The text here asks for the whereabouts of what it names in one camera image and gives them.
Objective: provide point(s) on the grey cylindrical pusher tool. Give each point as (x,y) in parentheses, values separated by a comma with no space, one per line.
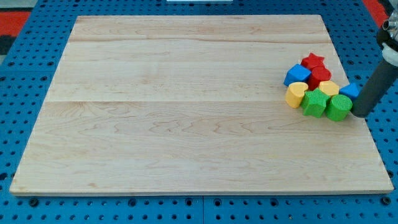
(379,82)

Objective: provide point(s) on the blue triangle block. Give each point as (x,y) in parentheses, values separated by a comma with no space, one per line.
(351,91)

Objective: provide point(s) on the yellow hexagon block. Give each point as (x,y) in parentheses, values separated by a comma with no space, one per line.
(329,88)

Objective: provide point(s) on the green cylinder block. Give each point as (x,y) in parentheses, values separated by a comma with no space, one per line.
(338,108)

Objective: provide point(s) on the red cylinder block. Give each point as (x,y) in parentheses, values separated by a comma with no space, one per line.
(318,74)

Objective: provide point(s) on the red star block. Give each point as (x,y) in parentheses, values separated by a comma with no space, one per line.
(312,61)

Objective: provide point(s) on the green star block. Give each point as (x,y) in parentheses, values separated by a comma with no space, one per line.
(314,103)

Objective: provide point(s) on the blue cube block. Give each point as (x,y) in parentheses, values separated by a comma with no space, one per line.
(298,73)

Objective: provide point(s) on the yellow heart block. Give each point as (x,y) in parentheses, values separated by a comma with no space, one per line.
(295,94)

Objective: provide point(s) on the wooden board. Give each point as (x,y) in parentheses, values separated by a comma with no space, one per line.
(192,105)

